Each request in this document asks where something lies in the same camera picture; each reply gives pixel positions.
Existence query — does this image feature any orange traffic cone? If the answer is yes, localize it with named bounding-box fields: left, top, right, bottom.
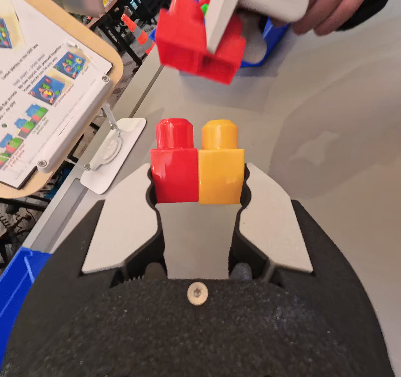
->
left=122, top=14, right=138, bottom=34
left=135, top=26, right=156, bottom=55

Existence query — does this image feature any wooden board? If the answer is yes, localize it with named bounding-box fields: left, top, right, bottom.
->
left=0, top=0, right=124, bottom=199

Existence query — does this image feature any blue plastic bin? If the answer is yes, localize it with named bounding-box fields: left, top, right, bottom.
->
left=150, top=0, right=290, bottom=69
left=0, top=247, right=52, bottom=362

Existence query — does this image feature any person's right hand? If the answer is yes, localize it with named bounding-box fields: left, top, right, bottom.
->
left=291, top=0, right=377, bottom=36

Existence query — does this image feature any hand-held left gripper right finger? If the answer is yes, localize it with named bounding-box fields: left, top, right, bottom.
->
left=228, top=163, right=314, bottom=280

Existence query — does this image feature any grey desk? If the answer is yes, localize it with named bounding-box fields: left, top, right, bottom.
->
left=23, top=23, right=401, bottom=321

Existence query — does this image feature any red two-stud block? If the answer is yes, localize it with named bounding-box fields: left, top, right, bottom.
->
left=155, top=0, right=246, bottom=85

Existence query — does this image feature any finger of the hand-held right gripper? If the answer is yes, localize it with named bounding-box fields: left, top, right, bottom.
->
left=244, top=19, right=269, bottom=64
left=204, top=0, right=250, bottom=55

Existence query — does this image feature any yellow one-stud block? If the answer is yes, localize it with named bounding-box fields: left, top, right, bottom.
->
left=198, top=119, right=245, bottom=205

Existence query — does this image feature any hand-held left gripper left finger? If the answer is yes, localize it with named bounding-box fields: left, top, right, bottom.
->
left=81, top=163, right=166, bottom=280

